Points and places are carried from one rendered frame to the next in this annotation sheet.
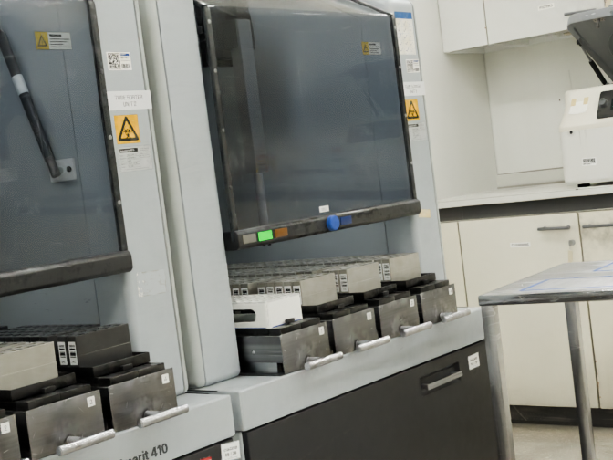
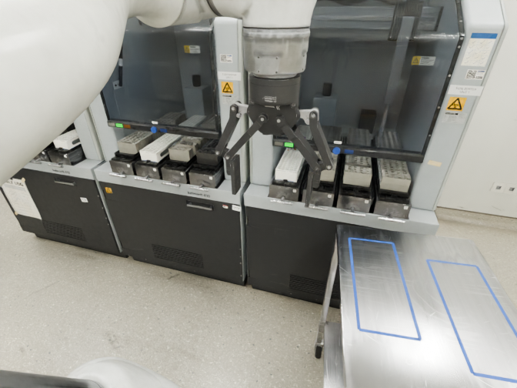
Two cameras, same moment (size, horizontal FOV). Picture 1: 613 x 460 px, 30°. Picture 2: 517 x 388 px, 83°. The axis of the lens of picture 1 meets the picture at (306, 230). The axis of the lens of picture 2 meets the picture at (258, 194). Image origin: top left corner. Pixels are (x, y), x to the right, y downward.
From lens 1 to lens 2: 1.84 m
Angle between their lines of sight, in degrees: 69
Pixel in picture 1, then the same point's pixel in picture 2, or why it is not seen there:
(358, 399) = (310, 220)
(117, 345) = (211, 159)
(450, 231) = not seen: outside the picture
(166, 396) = (211, 182)
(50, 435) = (168, 176)
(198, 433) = (223, 197)
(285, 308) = (285, 175)
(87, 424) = (180, 178)
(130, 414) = (196, 182)
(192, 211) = not seen: hidden behind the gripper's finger
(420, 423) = not seen: hidden behind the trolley
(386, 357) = (336, 214)
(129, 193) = (225, 112)
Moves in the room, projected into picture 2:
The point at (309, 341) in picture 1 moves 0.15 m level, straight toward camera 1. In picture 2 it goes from (285, 192) to (255, 199)
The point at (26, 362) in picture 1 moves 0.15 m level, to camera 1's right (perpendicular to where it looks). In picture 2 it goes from (178, 153) to (185, 166)
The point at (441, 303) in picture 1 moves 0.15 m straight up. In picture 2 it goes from (394, 209) to (404, 178)
